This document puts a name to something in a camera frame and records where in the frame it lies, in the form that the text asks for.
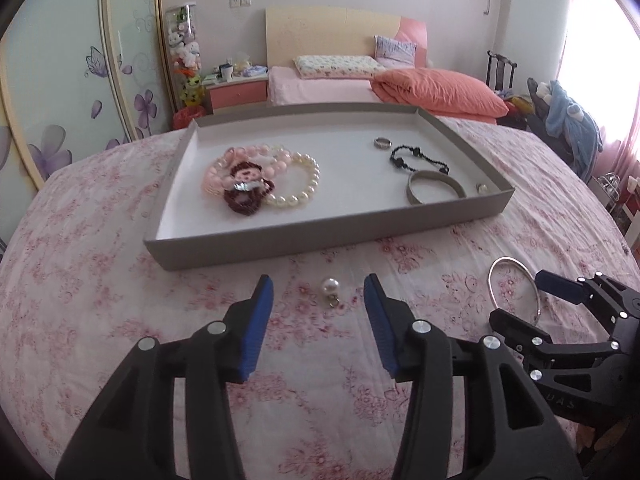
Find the grey cardboard tray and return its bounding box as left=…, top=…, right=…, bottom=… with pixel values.
left=144, top=103, right=514, bottom=271

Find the folded coral duvet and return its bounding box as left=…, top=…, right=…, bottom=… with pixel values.
left=370, top=68, right=509, bottom=122

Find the floral white pillow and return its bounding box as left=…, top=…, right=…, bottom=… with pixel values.
left=294, top=55, right=385, bottom=79

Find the pink bed with headboard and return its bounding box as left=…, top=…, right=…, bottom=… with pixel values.
left=265, top=6, right=427, bottom=105

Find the lavender pillow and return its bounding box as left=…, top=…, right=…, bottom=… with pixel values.
left=374, top=36, right=418, bottom=68

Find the white mug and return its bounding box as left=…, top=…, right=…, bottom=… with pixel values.
left=219, top=63, right=234, bottom=81

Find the black bead bracelet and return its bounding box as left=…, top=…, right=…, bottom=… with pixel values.
left=388, top=143, right=452, bottom=176

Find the plush toy display tube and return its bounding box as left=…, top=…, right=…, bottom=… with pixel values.
left=164, top=2, right=203, bottom=110

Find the pearl pendant charm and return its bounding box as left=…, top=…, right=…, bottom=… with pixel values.
left=320, top=278, right=341, bottom=308

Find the blue plush robe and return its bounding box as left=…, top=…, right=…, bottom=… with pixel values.
left=534, top=80, right=603, bottom=182

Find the thin silver bangle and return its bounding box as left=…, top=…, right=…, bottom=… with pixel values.
left=486, top=256, right=542, bottom=326

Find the dark red bead necklace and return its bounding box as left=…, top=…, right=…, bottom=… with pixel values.
left=221, top=160, right=278, bottom=217

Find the pink crystal bead bracelet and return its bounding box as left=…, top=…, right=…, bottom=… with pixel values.
left=209, top=143, right=294, bottom=181

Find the pink floral bedsheet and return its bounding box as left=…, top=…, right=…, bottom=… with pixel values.
left=1, top=119, right=639, bottom=479

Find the dark wooden chair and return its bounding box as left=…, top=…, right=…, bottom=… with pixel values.
left=485, top=50, right=518, bottom=92

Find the floral sliding wardrobe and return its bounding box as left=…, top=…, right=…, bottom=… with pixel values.
left=1, top=0, right=172, bottom=245

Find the pink white nightstand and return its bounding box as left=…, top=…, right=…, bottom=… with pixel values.
left=205, top=73, right=269, bottom=115

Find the red waste basket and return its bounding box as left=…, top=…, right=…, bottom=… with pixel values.
left=172, top=105, right=207, bottom=130

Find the white pearl bracelet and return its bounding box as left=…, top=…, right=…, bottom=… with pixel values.
left=264, top=149, right=322, bottom=209

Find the wide grey bangle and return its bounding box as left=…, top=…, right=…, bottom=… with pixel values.
left=406, top=170, right=466, bottom=205

